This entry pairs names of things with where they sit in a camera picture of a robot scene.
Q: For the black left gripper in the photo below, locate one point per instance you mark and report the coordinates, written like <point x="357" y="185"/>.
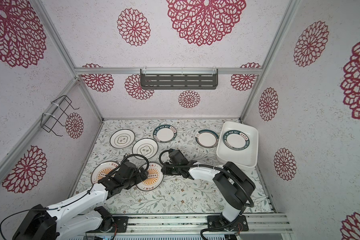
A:
<point x="139" y="177"/>

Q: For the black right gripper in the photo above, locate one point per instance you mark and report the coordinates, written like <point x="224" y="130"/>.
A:
<point x="168" y="168"/>

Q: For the orange sunburst plate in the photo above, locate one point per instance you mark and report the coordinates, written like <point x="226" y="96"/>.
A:
<point x="102" y="170"/>
<point x="155" y="178"/>

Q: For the large green Hao Shi plate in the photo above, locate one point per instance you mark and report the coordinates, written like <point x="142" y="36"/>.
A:
<point x="236" y="140"/>

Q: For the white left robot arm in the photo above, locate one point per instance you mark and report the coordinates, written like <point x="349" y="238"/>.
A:
<point x="83" y="212"/>

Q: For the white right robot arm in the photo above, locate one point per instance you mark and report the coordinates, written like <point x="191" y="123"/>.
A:
<point x="234" y="185"/>

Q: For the white plastic bin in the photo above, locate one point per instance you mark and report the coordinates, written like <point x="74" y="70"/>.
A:
<point x="246" y="159"/>

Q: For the small green Hao Shi plate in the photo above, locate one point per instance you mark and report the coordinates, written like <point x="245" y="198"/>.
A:
<point x="164" y="133"/>

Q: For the white plate flower emblem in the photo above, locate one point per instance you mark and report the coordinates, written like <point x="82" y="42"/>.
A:
<point x="145" y="147"/>

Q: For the white plate thin green rim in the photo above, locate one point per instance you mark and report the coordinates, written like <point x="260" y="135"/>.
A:
<point x="122" y="138"/>

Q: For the green red ring plate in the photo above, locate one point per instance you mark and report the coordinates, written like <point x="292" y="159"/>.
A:
<point x="207" y="138"/>

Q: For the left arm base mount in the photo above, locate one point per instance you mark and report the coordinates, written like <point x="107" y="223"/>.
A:
<point x="111" y="223"/>

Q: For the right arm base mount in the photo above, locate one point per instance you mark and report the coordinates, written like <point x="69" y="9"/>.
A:
<point x="219" y="223"/>

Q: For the dark metal wall shelf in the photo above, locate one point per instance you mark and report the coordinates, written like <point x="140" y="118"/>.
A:
<point x="179" y="80"/>

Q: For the black wire wall rack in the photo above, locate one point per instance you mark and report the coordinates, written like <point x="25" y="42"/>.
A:
<point x="61" y="105"/>

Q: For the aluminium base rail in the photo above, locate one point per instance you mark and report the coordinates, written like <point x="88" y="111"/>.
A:
<point x="188" y="224"/>

